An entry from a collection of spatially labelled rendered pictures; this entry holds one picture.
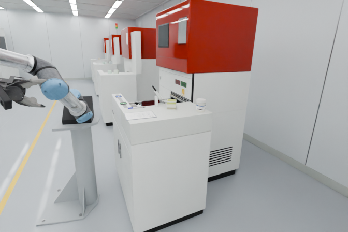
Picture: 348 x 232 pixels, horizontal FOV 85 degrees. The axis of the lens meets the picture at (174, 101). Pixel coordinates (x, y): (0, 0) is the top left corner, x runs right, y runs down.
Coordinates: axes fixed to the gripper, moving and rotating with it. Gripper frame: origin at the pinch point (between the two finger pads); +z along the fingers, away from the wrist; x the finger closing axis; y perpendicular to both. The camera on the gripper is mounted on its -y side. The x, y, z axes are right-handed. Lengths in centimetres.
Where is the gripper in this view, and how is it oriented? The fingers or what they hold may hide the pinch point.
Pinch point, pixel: (46, 95)
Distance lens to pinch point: 104.1
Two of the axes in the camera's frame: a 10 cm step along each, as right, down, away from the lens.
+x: -3.7, 7.8, 4.9
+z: 8.6, 0.8, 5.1
